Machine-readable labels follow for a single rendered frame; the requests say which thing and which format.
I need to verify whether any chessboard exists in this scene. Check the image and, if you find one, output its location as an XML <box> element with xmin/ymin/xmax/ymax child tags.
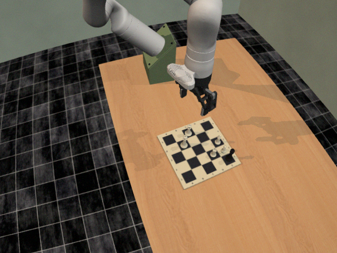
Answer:
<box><xmin>157</xmin><ymin>117</ymin><xmax>241</xmax><ymax>190</ymax></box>

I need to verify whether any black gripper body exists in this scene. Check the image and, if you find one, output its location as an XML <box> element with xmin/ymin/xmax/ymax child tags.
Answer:
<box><xmin>189</xmin><ymin>74</ymin><xmax>212</xmax><ymax>96</ymax></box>

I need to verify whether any black chess piece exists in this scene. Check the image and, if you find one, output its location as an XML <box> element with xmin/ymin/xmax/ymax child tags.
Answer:
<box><xmin>225</xmin><ymin>149</ymin><xmax>235</xmax><ymax>162</ymax></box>

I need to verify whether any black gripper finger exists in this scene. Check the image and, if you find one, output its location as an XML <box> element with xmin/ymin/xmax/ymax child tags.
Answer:
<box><xmin>193</xmin><ymin>87</ymin><xmax>217</xmax><ymax>116</ymax></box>
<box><xmin>175</xmin><ymin>81</ymin><xmax>187</xmax><ymax>98</ymax></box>

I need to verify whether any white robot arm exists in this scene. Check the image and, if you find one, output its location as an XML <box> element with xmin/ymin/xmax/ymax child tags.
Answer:
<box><xmin>82</xmin><ymin>0</ymin><xmax>223</xmax><ymax>90</ymax></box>

